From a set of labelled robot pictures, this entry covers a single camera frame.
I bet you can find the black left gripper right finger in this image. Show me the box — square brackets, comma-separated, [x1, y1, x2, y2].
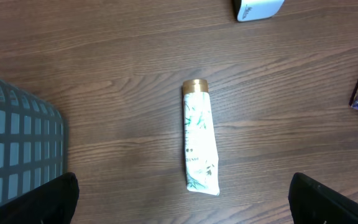
[288, 172, 358, 224]

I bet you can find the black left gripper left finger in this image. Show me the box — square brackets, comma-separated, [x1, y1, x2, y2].
[0, 172, 80, 224]

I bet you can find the white tube with gold cap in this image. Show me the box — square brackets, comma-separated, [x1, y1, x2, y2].
[182, 79, 220, 195]

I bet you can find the grey plastic mesh basket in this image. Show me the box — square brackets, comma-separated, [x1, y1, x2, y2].
[0, 80, 68, 207]

